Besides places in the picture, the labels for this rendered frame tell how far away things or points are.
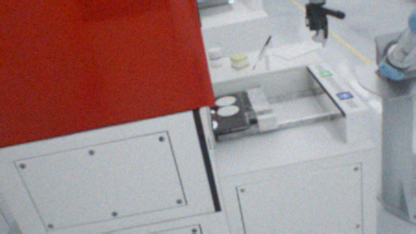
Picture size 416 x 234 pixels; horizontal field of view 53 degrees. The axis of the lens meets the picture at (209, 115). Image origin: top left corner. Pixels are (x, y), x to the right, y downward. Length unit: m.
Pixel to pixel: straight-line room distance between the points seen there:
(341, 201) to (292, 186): 0.23
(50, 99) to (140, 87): 0.27
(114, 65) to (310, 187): 0.94
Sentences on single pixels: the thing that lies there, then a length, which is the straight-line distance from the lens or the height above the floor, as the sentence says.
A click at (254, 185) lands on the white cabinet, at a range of 1.68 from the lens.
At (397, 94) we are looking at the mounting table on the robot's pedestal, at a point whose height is 0.82.
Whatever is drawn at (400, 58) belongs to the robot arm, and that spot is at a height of 1.04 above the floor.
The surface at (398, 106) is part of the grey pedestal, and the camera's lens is 2.33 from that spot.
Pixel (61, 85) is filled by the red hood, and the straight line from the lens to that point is 1.28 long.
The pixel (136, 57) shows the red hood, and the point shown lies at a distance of 1.21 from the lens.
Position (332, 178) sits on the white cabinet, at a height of 0.71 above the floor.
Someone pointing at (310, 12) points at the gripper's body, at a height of 1.27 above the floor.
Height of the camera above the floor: 1.77
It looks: 27 degrees down
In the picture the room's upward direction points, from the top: 12 degrees counter-clockwise
